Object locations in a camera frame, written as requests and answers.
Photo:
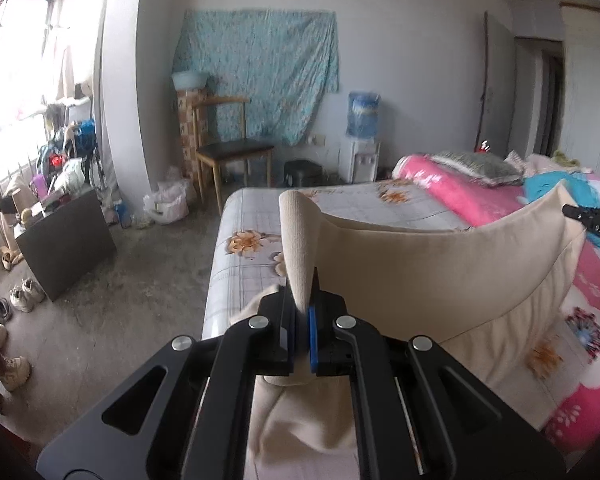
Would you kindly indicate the row of shoes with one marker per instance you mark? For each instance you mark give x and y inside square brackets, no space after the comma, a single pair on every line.
[25,297]

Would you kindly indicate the grey patterned pillow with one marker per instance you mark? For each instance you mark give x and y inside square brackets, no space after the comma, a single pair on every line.
[480,166]

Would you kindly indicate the teal floral wall cloth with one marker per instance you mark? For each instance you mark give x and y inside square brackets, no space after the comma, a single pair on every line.
[260,65]

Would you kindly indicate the white water dispenser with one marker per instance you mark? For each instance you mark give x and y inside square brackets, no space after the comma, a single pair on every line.
[360,160]

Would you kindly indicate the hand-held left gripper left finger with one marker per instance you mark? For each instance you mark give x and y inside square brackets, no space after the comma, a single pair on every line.
[289,355]

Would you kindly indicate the wall socket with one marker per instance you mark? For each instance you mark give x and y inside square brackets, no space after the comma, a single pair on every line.
[317,140]

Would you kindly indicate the pink floral blanket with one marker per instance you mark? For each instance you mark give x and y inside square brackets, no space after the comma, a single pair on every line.
[460,195]

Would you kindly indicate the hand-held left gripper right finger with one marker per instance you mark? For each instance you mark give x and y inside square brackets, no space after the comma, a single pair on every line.
[314,345]

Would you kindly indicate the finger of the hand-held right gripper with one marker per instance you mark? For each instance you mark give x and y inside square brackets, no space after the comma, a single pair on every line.
[576,211]

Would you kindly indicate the pink folded cloth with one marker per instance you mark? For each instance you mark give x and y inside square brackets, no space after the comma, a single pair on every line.
[530,164]

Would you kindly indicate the blue bag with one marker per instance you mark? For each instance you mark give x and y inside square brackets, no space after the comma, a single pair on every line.
[85,135]

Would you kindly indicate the wooden chair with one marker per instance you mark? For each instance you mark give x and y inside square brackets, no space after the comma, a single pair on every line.
[232,150]

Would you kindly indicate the grey door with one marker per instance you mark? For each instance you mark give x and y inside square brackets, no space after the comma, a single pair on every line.
[500,90]

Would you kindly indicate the white plastic bags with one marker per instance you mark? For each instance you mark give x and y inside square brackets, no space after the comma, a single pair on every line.
[167,202]

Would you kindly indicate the black cabinet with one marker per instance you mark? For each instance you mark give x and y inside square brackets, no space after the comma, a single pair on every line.
[65,245]

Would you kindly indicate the turquoise garment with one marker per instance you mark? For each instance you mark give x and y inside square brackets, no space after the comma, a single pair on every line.
[545,187]

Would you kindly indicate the green soft toy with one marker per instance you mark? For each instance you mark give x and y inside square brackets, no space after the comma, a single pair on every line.
[565,158]

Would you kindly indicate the teal plastic basin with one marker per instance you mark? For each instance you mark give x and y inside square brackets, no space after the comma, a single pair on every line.
[190,80]

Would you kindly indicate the bed with floral sheet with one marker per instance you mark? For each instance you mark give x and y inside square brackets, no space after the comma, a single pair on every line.
[260,270]

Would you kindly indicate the beige zip jacket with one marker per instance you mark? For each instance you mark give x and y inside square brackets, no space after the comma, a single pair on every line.
[430,280]

